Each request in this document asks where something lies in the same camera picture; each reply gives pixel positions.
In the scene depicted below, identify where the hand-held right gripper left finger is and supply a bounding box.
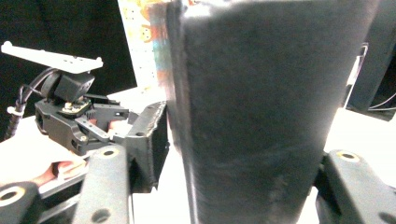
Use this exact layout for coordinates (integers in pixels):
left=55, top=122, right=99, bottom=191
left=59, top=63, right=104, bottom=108
left=72, top=144, right=134, bottom=224

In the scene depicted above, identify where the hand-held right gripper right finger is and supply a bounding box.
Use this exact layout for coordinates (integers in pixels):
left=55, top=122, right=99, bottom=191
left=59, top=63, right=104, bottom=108
left=315, top=148, right=396, bottom=224

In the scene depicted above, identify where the light blue green picture book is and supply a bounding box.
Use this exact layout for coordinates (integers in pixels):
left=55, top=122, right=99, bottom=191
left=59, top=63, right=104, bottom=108
left=117, top=0, right=158, bottom=94

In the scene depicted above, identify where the black hardcover notebook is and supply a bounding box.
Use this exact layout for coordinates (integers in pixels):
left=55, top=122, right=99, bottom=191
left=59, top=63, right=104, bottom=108
left=166, top=0, right=379, bottom=224

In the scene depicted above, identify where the white table mat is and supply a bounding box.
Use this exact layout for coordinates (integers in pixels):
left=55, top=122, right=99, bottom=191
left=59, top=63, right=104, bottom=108
left=0, top=85, right=396, bottom=224

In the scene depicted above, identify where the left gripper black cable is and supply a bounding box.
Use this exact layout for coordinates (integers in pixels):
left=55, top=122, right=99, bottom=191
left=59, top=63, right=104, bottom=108
left=4, top=66, right=60, bottom=141

